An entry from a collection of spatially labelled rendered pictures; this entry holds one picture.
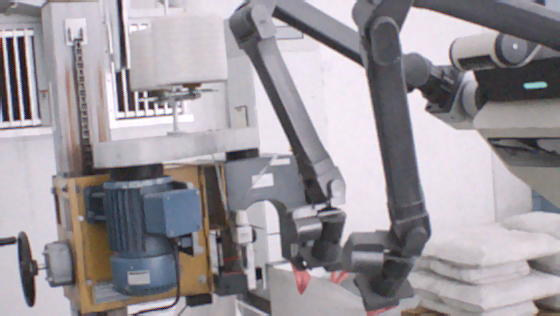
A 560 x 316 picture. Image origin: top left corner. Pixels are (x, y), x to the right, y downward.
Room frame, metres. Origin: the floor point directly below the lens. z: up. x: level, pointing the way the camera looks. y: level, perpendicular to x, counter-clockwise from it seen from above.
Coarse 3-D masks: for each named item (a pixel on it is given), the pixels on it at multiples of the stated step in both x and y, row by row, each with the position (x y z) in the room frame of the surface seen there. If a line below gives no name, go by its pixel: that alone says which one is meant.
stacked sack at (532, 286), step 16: (448, 288) 4.65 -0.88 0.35; (464, 288) 4.53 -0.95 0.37; (480, 288) 4.45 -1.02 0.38; (496, 288) 4.46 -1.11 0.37; (512, 288) 4.46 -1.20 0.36; (528, 288) 4.50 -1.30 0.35; (544, 288) 4.54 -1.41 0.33; (448, 304) 4.64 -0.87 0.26; (464, 304) 4.49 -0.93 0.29; (480, 304) 4.37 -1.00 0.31; (496, 304) 4.38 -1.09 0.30; (512, 304) 4.45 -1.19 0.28
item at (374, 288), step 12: (360, 276) 1.49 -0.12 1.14; (372, 276) 1.48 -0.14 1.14; (384, 276) 1.45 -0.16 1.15; (360, 288) 1.47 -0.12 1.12; (372, 288) 1.48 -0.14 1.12; (384, 288) 1.45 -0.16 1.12; (396, 288) 1.45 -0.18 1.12; (408, 288) 1.50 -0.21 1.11; (372, 300) 1.46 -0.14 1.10; (384, 300) 1.46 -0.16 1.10
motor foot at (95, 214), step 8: (88, 192) 1.86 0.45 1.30; (96, 192) 1.88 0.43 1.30; (88, 200) 1.87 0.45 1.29; (96, 200) 1.88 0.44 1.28; (88, 208) 1.87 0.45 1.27; (96, 208) 1.87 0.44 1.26; (104, 208) 1.87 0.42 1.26; (88, 216) 1.87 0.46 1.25; (96, 216) 1.86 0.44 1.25; (104, 216) 1.85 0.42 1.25
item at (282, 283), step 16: (272, 272) 1.96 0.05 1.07; (288, 272) 1.91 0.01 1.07; (272, 288) 1.97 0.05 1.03; (288, 288) 1.88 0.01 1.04; (320, 288) 1.69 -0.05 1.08; (336, 288) 1.72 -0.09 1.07; (272, 304) 1.97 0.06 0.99; (288, 304) 1.89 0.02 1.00; (304, 304) 1.76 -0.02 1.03; (320, 304) 1.69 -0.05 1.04; (336, 304) 1.65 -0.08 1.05; (352, 304) 1.60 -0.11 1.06
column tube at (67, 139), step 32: (96, 0) 1.96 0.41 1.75; (64, 32) 1.92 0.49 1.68; (96, 32) 1.95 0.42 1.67; (64, 64) 1.92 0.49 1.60; (96, 64) 1.95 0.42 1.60; (64, 96) 1.91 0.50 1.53; (96, 96) 1.95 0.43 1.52; (64, 128) 1.91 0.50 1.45; (96, 128) 1.94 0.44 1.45; (64, 160) 1.91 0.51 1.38; (64, 224) 1.96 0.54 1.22
